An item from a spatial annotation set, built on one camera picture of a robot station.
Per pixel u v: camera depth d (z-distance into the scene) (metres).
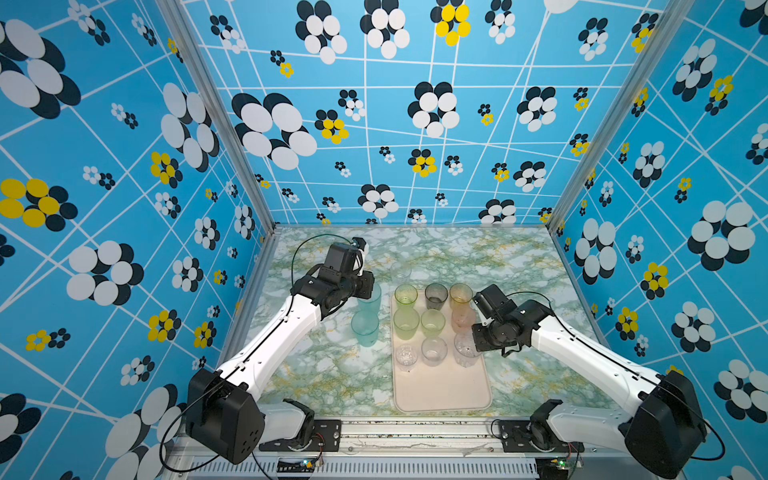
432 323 0.92
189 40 0.73
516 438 0.72
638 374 0.43
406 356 0.87
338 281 0.60
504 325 0.58
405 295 0.98
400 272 1.01
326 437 0.74
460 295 0.88
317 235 0.68
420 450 0.72
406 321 0.93
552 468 0.70
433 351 0.87
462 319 0.91
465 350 0.87
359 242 0.71
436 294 0.97
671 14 0.68
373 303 0.89
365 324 0.91
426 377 0.85
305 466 0.71
